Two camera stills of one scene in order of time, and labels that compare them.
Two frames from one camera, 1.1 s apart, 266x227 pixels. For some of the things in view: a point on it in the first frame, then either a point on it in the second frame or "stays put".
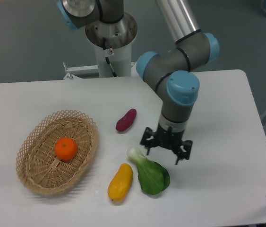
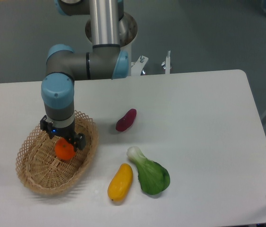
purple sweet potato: [125, 121] stays put
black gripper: [168, 138] to [67, 132]
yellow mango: [119, 186] stays put
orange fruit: [66, 148] stays put
